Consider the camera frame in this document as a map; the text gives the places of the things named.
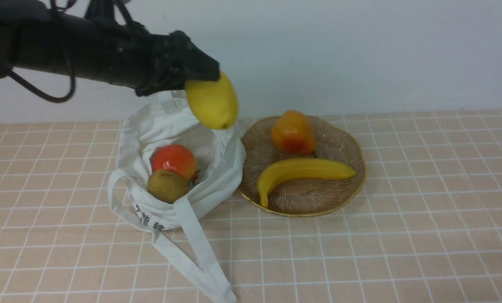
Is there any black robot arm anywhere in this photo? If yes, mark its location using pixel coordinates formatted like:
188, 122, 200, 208
0, 0, 220, 104

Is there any black cable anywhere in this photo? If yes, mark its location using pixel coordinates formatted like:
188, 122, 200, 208
0, 0, 77, 104

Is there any gold wire fruit basket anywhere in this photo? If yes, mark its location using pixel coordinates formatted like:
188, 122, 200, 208
239, 116, 367, 217

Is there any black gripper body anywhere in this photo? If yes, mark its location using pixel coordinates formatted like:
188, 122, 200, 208
135, 30, 220, 97

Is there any brown kiwi fruit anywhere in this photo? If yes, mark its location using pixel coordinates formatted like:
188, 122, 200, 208
147, 169, 191, 205

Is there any yellow lemon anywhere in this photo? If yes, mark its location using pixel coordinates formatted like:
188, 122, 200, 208
185, 71, 239, 130

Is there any yellow banana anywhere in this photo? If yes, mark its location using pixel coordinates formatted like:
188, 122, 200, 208
257, 158, 357, 208

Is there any white cloth tote bag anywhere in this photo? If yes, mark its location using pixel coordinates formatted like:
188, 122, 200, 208
108, 90, 246, 303

